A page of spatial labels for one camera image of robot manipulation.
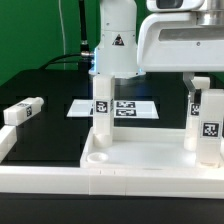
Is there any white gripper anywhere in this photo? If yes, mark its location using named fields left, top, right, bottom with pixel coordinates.
left=137, top=12, right=224, bottom=104

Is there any white desk top tray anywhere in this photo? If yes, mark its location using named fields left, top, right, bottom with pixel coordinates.
left=79, top=125, right=224, bottom=170

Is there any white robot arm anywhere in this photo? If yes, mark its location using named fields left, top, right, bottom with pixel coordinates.
left=90, top=0, right=224, bottom=102

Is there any white U-shaped fence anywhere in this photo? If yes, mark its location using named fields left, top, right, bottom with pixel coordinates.
left=0, top=124, right=224, bottom=200

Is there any white marker base plate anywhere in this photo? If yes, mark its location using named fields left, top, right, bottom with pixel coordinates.
left=67, top=99, right=159, bottom=119

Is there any black cable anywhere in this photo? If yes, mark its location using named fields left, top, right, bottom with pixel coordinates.
left=38, top=0, right=96, bottom=70

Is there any white thin cable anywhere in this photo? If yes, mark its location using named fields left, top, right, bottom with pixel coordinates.
left=58, top=0, right=67, bottom=70

